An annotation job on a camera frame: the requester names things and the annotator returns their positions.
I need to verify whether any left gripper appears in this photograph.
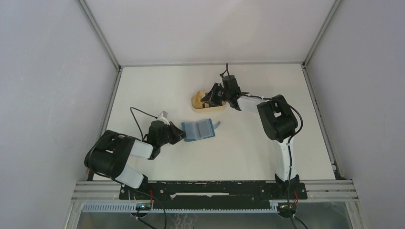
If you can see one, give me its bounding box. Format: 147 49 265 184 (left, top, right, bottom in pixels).
158 122 188 146

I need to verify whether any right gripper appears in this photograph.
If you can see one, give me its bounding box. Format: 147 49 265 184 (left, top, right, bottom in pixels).
201 83 230 106

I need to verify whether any blue leather card holder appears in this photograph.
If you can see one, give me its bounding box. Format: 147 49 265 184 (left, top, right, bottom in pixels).
181 118 221 142

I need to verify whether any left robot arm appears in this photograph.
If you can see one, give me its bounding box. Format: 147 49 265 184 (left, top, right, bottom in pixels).
84 120 186 199

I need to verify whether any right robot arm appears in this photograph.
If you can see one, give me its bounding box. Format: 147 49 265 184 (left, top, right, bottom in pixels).
200 75 303 198

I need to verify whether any beige oval tray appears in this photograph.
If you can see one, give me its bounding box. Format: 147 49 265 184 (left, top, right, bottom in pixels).
191 90 227 113

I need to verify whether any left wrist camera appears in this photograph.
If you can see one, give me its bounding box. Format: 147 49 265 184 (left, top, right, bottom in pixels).
157 111 170 125

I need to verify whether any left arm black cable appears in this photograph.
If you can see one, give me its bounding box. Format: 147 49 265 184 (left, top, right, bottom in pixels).
129 106 159 143

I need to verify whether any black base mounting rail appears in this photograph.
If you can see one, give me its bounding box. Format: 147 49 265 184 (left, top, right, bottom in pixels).
118 180 308 208

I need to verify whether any white slotted cable duct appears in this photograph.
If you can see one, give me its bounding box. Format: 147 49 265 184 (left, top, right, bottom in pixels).
82 202 287 213

